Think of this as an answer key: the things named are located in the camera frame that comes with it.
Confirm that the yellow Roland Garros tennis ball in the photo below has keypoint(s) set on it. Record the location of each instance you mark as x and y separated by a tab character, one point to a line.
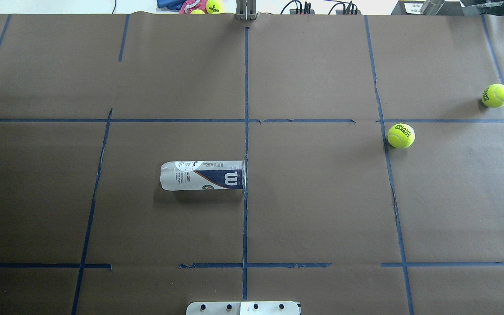
401	136

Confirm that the yellow tennis ball on desk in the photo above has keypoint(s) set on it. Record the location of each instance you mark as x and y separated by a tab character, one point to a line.
215	6

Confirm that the clear tennis ball can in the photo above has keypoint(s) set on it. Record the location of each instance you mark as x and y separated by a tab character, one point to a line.
201	175

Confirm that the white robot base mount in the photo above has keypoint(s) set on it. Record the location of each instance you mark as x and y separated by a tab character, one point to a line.
244	308

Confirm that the aluminium frame post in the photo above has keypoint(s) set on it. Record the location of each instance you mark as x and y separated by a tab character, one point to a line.
246	10

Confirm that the silver metal cup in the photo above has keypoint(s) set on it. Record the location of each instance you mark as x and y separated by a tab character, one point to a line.
431	7

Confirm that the pink cloth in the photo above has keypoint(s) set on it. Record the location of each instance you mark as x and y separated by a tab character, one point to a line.
190	5

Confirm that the blue cloth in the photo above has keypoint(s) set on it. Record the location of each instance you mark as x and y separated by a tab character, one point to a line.
172	5

